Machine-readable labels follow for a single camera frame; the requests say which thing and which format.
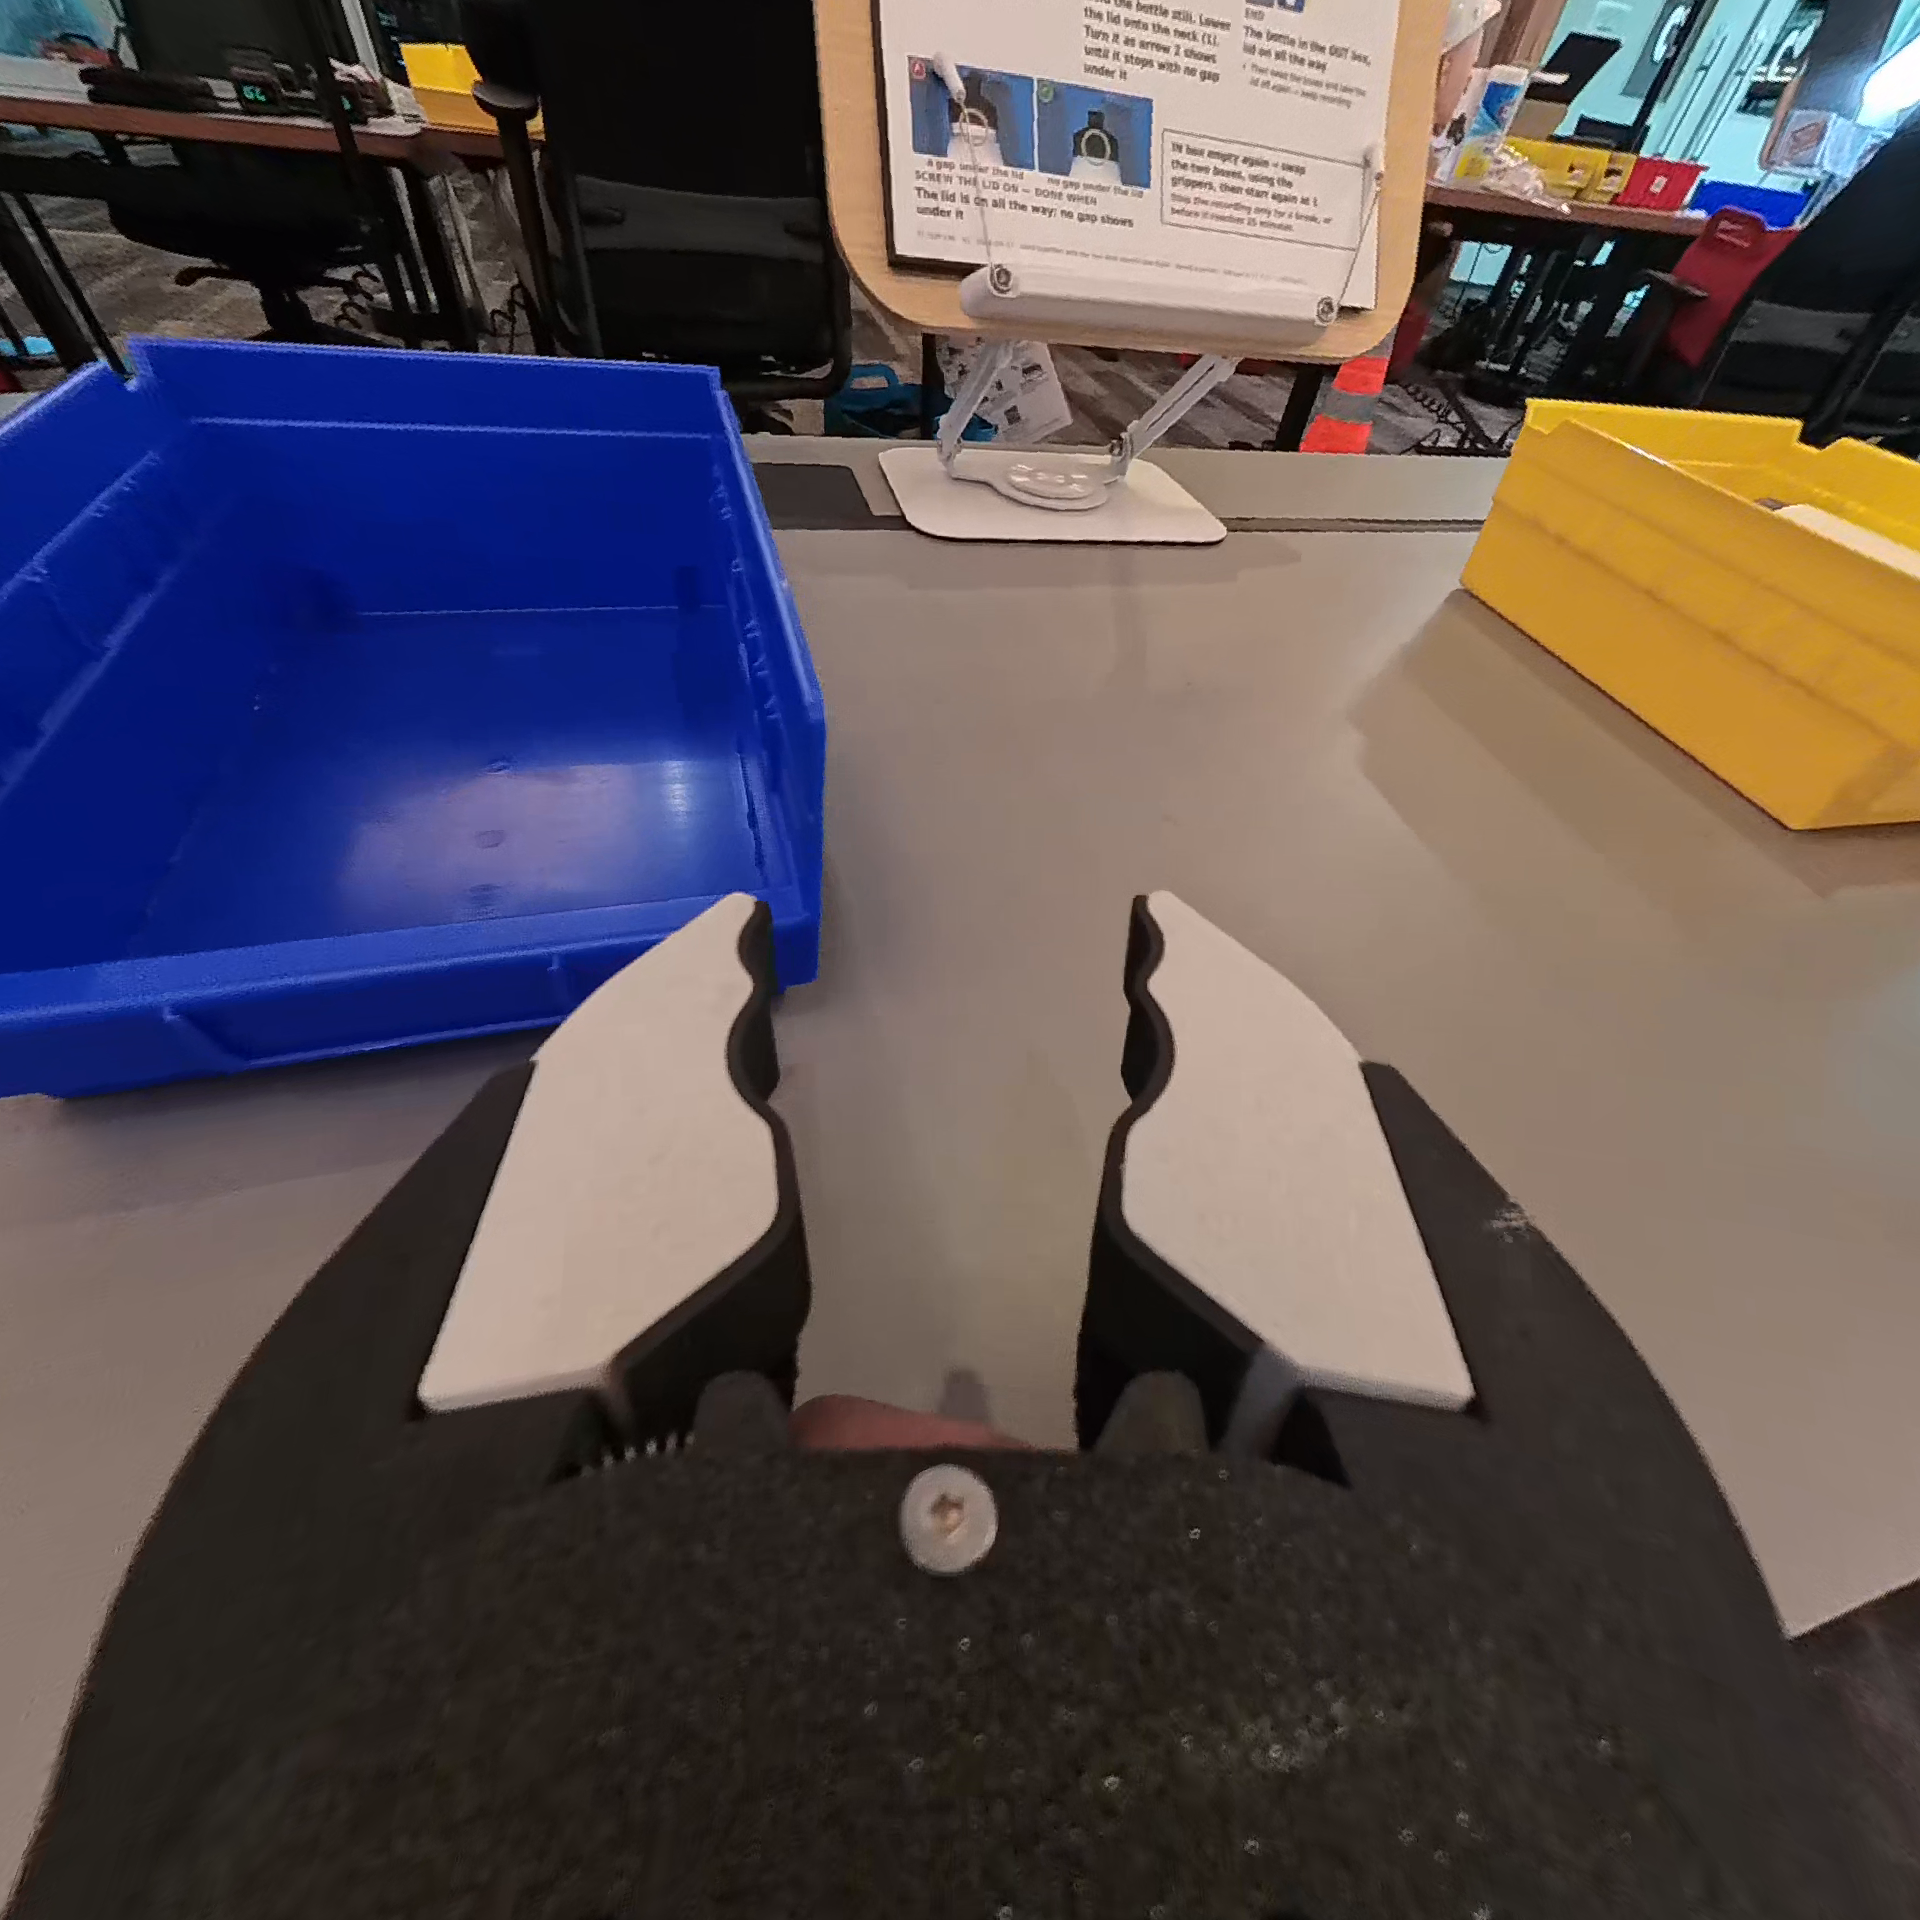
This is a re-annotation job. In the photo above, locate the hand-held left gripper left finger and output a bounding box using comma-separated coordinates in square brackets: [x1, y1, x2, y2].
[419, 893, 814, 1447]

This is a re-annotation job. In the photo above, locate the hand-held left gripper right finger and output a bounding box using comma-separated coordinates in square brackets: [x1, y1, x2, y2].
[1079, 893, 1479, 1456]

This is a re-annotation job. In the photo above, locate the blue plastic bin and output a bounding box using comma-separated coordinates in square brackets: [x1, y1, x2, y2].
[0, 337, 830, 1100]

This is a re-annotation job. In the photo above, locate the yellow plastic bin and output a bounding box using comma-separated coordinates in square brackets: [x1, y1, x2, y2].
[1460, 396, 1920, 831]

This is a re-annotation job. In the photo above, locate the orange traffic cone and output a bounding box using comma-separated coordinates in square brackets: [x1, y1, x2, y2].
[1297, 354, 1396, 454]

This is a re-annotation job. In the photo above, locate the hanging printed sheet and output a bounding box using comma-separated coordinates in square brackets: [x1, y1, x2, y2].
[940, 337, 1071, 444]

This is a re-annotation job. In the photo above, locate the black office chair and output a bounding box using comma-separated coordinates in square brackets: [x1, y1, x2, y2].
[1693, 185, 1920, 444]
[95, 143, 399, 350]
[477, 0, 855, 401]

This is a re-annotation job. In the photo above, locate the red office chair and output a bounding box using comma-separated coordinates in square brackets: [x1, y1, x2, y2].
[1643, 208, 1806, 377]

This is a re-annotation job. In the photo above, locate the wooden table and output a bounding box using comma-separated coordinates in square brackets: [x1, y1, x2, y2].
[1422, 176, 1729, 240]
[0, 90, 541, 167]

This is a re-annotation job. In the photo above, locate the wooden instruction board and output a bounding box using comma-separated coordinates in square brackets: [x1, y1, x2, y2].
[811, 0, 1449, 363]

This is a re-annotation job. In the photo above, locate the small yellow bin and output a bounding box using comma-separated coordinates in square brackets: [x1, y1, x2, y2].
[396, 43, 496, 134]
[1499, 135, 1643, 208]

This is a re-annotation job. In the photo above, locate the instruction board on stand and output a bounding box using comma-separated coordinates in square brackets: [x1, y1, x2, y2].
[875, 0, 1404, 317]

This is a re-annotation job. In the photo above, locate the white wipes canister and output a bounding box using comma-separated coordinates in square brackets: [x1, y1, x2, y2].
[1449, 63, 1535, 185]

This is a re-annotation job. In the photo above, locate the black charger with green display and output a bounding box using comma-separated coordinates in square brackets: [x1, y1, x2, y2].
[227, 53, 396, 130]

